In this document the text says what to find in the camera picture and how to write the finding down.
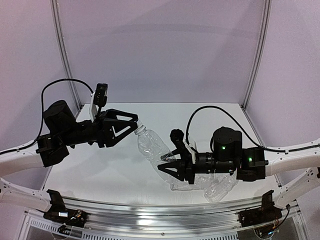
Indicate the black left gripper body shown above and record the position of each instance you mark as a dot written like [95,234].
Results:
[103,129]

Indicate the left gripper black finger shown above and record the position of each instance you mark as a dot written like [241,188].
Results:
[115,130]
[121,115]

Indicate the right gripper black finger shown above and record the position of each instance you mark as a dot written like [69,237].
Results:
[176,169]
[170,156]

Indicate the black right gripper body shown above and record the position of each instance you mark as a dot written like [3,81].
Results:
[189,166]

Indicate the clear plastic bottle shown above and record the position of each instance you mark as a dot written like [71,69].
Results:
[201,182]
[152,147]
[220,187]

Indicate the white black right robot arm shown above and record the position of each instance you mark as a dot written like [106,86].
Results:
[227,156]

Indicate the clear plastic bottle uncapped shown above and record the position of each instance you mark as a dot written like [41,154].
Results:
[220,187]

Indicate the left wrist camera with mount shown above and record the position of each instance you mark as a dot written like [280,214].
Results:
[98,100]

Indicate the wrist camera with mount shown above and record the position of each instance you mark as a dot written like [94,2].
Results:
[98,100]
[181,147]

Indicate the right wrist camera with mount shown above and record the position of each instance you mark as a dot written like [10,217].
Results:
[181,147]

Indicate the aluminium front rail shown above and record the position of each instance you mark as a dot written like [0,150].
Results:
[110,221]

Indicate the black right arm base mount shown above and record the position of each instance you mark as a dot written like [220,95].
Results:
[270,210]

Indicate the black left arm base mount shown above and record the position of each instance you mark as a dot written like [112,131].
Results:
[67,217]

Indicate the aluminium left corner post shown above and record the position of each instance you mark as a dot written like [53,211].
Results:
[58,28]

